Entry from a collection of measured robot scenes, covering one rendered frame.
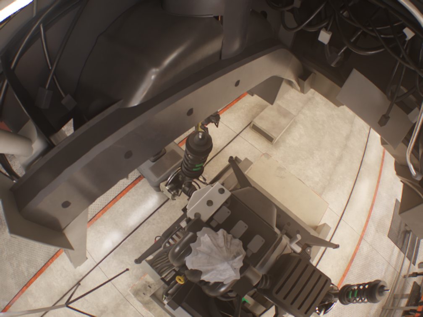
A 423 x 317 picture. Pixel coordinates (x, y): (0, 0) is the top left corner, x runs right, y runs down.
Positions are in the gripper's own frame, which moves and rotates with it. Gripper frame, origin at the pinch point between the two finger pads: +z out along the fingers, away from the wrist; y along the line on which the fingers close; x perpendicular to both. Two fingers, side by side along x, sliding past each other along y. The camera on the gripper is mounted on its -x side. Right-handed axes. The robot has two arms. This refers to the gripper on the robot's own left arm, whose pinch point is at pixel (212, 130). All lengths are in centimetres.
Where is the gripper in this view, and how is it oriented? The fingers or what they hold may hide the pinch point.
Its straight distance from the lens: 140.7
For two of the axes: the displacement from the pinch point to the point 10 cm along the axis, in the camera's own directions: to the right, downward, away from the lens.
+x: -6.6, -3.0, 6.9
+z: 3.0, 7.4, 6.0
